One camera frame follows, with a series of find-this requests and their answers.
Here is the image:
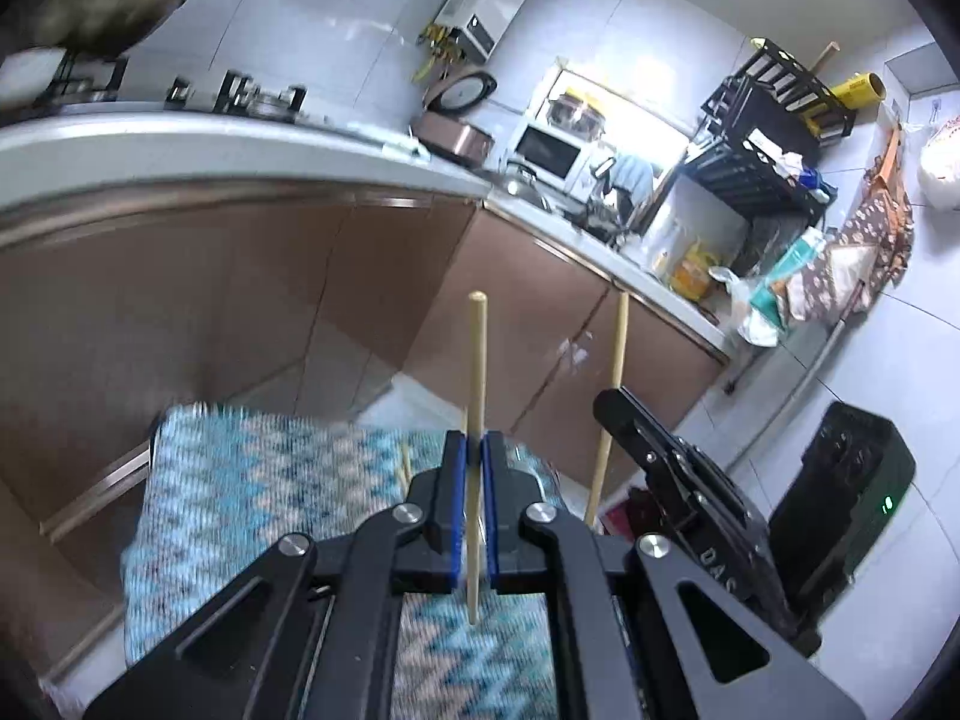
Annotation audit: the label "brown patterned cloth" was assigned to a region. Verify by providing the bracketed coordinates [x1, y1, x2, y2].
[780, 124, 916, 323]

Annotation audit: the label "teal packet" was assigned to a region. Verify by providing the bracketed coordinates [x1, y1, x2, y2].
[750, 229, 826, 308]

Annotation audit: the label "white water heater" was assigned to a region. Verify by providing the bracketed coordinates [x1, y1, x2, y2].
[435, 0, 537, 65]

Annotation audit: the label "brown kitchen cabinet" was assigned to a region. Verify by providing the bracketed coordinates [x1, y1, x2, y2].
[0, 180, 732, 698]

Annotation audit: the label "blue zigzag knitted mat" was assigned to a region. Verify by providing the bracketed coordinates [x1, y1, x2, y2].
[120, 401, 571, 720]

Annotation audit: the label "yellow packet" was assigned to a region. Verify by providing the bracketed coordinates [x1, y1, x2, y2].
[667, 240, 721, 301]

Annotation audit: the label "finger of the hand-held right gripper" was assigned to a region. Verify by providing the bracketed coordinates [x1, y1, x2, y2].
[592, 388, 751, 541]

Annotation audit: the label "crumpled white plastic bag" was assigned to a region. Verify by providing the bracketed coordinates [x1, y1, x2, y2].
[709, 266, 781, 347]

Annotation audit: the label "black dish rack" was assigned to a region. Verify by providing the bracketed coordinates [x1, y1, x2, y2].
[679, 37, 860, 278]

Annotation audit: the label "white microwave oven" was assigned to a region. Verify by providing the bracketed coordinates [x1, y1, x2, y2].
[512, 120, 586, 185]

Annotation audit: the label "kitchen window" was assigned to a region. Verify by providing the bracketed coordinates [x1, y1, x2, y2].
[525, 64, 691, 226]

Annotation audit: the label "light blue towel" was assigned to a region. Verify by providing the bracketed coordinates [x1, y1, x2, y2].
[607, 154, 657, 200]

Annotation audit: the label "yellow wrap roll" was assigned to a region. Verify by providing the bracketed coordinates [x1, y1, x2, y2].
[806, 71, 886, 136]

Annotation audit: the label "metal cabinet handle rail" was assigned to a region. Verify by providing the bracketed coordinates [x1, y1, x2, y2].
[41, 441, 155, 537]

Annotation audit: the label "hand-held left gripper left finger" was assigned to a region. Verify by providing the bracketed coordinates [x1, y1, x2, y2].
[86, 431, 467, 720]

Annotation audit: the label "black gas stove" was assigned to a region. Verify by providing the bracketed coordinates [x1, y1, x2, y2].
[0, 49, 312, 125]

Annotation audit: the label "brown rice cooker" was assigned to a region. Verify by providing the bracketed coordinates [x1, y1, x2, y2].
[411, 67, 500, 166]

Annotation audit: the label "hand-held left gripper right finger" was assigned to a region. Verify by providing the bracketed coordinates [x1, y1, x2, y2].
[484, 431, 863, 720]

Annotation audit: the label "yellow gas pipe fittings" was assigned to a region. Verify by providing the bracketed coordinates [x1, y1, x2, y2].
[416, 22, 458, 80]

